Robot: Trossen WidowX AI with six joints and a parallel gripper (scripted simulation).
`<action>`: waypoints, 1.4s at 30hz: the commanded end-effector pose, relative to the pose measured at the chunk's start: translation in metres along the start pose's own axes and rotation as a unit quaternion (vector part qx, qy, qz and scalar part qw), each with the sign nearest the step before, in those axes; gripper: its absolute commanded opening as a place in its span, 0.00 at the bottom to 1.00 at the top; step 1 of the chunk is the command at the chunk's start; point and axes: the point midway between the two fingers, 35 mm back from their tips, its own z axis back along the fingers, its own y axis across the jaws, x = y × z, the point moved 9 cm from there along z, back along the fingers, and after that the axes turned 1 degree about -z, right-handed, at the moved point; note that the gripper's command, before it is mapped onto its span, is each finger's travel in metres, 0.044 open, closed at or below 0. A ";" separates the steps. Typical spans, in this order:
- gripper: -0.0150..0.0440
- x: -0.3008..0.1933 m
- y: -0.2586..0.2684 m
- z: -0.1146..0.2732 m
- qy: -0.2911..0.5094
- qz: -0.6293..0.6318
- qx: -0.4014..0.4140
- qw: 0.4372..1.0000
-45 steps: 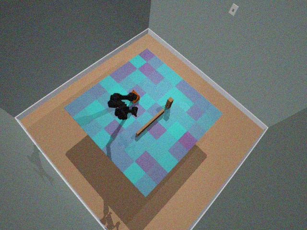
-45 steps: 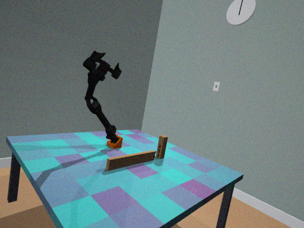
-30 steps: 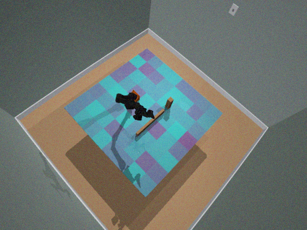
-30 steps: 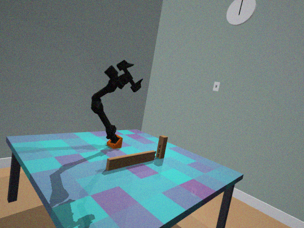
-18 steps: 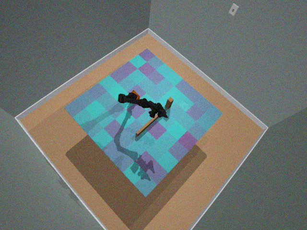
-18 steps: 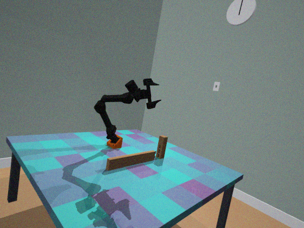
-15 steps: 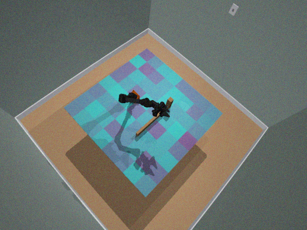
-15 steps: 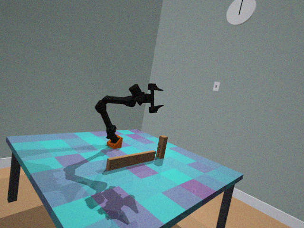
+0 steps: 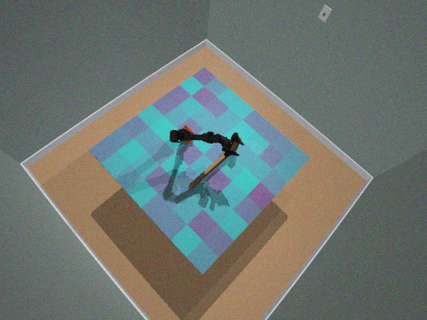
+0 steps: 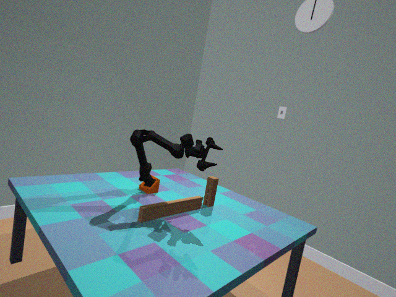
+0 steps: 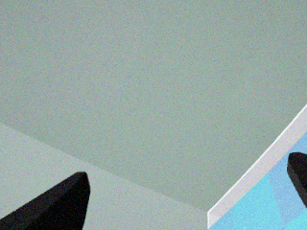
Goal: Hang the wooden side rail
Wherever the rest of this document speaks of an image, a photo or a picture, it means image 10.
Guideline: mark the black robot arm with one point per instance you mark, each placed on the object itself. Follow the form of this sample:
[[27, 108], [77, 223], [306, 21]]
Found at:
[[138, 138]]

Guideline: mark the brown wooden post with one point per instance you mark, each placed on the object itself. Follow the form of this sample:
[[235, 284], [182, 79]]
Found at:
[[210, 191]]

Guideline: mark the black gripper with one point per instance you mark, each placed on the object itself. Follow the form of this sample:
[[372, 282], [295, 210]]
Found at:
[[202, 164]]

